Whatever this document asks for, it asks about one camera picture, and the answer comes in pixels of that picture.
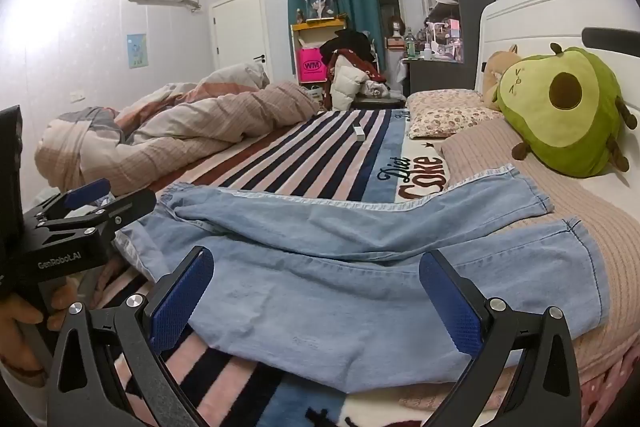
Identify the wall light switch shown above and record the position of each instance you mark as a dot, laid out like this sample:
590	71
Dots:
77	96

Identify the pink shopping bag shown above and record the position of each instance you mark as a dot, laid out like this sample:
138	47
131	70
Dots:
310	67

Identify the light blue denim pants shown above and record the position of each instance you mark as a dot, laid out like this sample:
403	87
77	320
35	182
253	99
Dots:
330	291

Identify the mannequin head with wig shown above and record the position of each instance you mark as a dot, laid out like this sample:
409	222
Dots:
396	27

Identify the blue wall poster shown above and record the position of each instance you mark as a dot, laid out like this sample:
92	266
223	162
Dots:
137	51

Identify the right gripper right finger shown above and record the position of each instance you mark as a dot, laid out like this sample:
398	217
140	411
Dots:
544	390

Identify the pink striped crumpled duvet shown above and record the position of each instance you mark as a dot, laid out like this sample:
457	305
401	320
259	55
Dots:
168	129

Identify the pink knitted pillow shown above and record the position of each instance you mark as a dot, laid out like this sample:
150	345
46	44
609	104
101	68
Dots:
488	146

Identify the dark grey desk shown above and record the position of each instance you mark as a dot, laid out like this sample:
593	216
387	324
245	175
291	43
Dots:
436	75

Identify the tan bear plush toy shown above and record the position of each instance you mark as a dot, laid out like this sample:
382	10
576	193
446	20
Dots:
498	63

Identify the striped Diet Coke blanket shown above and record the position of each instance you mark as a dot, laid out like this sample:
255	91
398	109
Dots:
318	159

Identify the floral pillow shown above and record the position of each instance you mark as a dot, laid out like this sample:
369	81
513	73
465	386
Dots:
438	114

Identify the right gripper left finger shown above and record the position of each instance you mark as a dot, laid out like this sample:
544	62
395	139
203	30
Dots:
84	387

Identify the white door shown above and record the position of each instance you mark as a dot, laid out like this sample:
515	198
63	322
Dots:
239	33

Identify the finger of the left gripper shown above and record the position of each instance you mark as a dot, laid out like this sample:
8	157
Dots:
60	205
120	211

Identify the glass display case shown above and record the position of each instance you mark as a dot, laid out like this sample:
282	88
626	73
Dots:
320	9

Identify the pile of clothes on chair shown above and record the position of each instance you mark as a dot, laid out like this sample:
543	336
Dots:
352	69

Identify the yellow white shelf unit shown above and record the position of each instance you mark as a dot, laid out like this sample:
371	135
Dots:
313	34

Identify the green avocado plush toy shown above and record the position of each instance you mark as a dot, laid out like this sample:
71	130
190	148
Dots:
567	108

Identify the white bed headboard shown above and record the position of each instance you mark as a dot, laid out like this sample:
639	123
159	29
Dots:
533	24

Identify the small white box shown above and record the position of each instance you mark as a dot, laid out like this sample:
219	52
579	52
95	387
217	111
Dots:
359	133

